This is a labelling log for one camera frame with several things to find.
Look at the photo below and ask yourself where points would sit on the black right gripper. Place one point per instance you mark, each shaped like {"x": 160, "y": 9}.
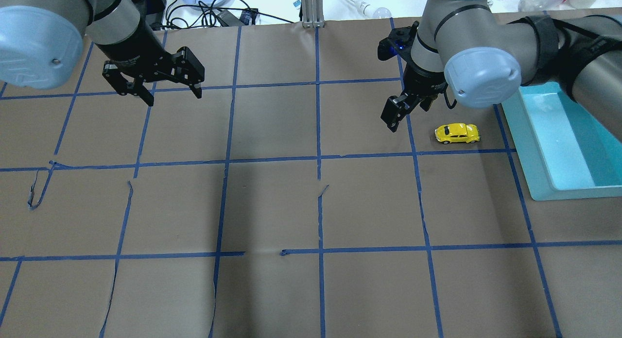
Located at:
{"x": 423, "y": 82}

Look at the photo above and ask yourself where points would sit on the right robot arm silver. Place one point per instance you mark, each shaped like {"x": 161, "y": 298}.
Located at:
{"x": 458, "y": 44}

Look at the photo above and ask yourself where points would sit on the turquoise plastic bin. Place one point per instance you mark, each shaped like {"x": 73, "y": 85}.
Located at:
{"x": 564, "y": 152}

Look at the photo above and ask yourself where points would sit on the yellow beetle toy car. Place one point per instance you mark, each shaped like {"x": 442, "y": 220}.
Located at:
{"x": 457, "y": 133}

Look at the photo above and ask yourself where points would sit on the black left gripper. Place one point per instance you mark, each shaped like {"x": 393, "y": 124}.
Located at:
{"x": 130, "y": 48}

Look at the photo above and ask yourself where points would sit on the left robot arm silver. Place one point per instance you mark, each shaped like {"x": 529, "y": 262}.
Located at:
{"x": 41, "y": 42}

